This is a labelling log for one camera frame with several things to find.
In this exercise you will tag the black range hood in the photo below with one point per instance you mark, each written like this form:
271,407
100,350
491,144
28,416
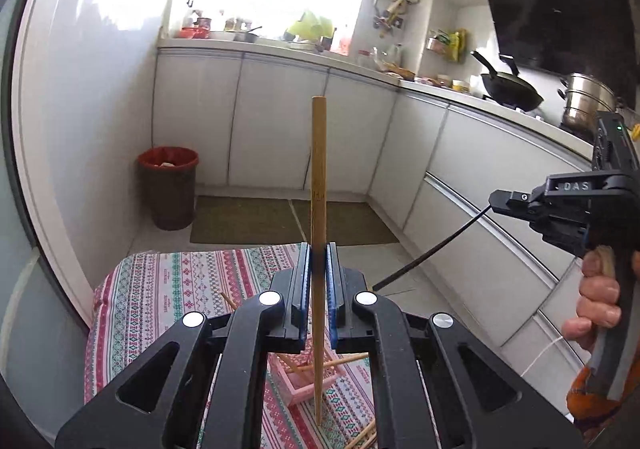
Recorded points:
555,14

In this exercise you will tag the hanging kitchen utensils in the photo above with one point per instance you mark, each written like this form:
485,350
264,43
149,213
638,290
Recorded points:
390,16

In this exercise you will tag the brown trash bin red bag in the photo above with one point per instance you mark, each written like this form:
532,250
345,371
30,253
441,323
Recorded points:
169,184

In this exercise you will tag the person's right hand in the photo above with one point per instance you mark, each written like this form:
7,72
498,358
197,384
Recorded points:
597,301

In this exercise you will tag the pink utensil holder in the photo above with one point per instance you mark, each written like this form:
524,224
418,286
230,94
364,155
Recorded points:
300,386

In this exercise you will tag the black chopstick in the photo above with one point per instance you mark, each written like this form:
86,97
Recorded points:
430,251

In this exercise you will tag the olive floor mat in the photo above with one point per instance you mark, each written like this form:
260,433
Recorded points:
350,224
245,220

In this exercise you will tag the yellow-green plastic bag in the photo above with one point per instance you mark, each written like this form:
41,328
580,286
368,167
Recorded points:
310,26

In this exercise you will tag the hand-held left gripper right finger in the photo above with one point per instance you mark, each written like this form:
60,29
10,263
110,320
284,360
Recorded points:
332,289

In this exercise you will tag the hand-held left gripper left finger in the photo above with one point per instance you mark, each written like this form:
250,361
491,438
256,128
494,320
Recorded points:
302,289

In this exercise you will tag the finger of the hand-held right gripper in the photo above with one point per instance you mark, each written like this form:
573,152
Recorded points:
512,203

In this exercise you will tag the clear plastic bottle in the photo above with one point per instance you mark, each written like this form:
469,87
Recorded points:
395,55

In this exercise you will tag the black wok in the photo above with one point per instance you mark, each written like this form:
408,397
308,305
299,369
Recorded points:
510,89

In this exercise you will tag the light wooden chopstick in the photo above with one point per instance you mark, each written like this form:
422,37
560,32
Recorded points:
318,169

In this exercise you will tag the small steel saucepan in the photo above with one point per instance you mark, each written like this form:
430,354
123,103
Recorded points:
245,35

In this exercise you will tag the white base cabinets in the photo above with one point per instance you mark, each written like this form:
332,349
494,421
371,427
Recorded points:
280,124

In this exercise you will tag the red bowl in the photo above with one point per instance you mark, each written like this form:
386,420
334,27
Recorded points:
194,32

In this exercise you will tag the wall rack with packets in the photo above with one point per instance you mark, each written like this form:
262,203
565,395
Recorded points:
447,45

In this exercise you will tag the patterned striped tablecloth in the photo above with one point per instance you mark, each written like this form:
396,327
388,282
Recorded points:
150,299

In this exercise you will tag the steel steamer pot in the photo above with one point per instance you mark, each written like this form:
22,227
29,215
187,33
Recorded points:
587,99

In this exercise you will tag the person's right forearm orange sleeve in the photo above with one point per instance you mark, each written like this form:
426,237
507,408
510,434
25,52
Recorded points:
592,401

